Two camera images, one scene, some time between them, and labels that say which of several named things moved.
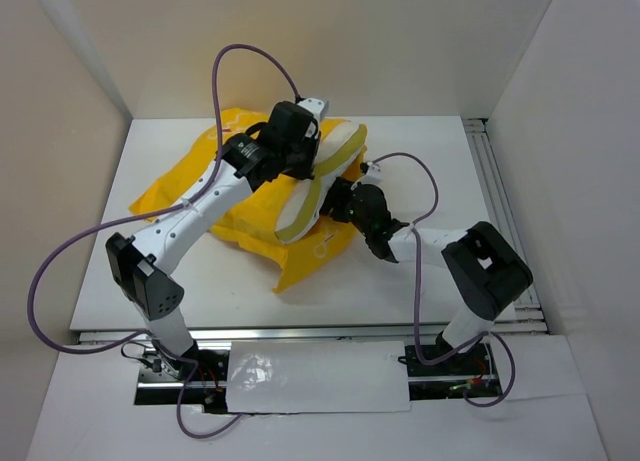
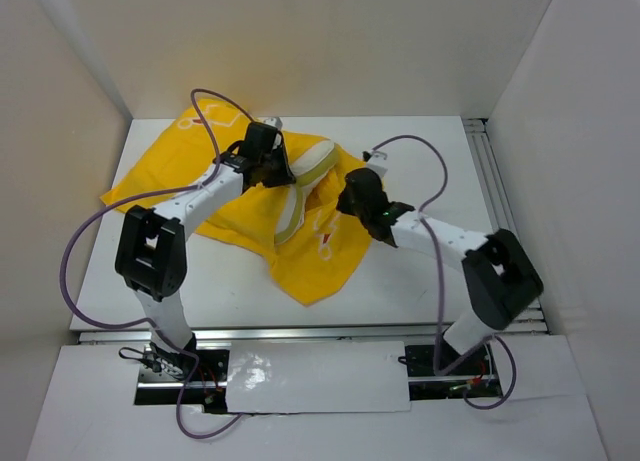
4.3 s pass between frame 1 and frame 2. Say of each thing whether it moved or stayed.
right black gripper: moved
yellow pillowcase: moved
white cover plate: stayed
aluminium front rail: stayed
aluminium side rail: stayed
